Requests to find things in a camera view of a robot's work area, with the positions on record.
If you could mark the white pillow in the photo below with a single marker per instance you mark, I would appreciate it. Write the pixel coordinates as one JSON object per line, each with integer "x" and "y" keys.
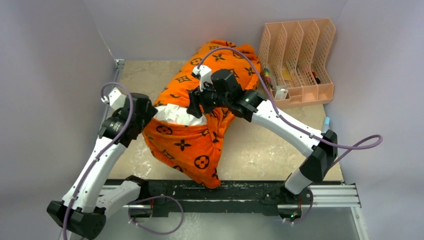
{"x": 172, "y": 114}

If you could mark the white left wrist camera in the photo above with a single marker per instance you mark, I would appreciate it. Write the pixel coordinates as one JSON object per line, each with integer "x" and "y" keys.
{"x": 115, "y": 99}

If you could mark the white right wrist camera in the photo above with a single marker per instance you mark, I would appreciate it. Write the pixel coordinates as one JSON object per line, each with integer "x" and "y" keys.
{"x": 203, "y": 73}

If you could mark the aluminium frame rails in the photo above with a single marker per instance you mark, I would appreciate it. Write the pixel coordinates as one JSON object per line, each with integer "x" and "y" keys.
{"x": 261, "y": 157}

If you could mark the yellow notepad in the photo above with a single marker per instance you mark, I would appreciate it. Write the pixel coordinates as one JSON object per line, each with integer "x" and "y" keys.
{"x": 286, "y": 75}

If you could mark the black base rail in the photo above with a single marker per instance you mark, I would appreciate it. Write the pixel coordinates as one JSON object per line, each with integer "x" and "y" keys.
{"x": 268, "y": 198}

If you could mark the set of coloured markers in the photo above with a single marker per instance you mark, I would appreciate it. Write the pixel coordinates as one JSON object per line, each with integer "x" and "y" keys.
{"x": 268, "y": 79}

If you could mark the pink desk file organizer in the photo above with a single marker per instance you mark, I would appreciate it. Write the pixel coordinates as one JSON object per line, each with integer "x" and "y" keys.
{"x": 302, "y": 47}

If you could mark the small white red box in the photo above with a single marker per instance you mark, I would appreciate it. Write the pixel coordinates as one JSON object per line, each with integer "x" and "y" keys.
{"x": 280, "y": 92}

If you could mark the orange patterned pillowcase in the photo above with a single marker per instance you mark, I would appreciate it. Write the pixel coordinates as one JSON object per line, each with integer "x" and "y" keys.
{"x": 196, "y": 150}

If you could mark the light blue glue stick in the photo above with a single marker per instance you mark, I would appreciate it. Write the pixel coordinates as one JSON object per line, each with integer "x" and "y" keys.
{"x": 326, "y": 124}

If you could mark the red black round object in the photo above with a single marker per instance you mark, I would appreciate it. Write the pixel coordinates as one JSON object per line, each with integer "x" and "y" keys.
{"x": 317, "y": 80}

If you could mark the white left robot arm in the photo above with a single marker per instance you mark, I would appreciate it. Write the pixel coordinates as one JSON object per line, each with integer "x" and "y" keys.
{"x": 82, "y": 210}

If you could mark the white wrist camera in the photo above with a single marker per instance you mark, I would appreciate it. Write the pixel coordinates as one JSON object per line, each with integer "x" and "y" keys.
{"x": 203, "y": 73}
{"x": 115, "y": 99}

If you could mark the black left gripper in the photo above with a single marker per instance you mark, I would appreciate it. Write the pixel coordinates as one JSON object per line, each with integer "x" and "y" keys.
{"x": 149, "y": 114}

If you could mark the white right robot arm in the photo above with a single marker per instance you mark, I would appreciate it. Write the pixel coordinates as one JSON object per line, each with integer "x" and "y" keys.
{"x": 317, "y": 147}

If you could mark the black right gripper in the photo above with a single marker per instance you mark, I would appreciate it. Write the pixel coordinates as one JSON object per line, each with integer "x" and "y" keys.
{"x": 197, "y": 97}

